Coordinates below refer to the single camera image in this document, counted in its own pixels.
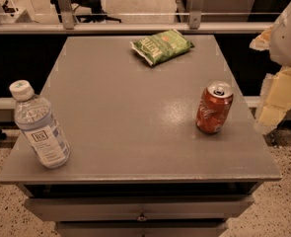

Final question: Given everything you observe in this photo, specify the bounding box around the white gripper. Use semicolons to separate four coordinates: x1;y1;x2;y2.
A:
250;2;291;127

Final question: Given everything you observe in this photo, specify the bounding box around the red coke can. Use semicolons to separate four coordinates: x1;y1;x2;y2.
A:
196;81;234;134

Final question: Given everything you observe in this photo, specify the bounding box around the clear plastic water bottle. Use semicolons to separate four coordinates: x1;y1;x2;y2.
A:
9;80;71;168

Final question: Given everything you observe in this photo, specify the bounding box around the green chip bag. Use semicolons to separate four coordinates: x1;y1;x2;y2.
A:
131;29;194;66

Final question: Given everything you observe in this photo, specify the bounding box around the grey cabinet with drawers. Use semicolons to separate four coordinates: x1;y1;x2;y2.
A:
0;36;281;237

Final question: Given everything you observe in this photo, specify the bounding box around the round metal drawer knob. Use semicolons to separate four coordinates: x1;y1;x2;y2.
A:
136;213;148;222

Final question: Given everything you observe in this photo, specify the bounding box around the metal railing frame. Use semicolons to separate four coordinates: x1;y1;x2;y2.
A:
0;0;285;35

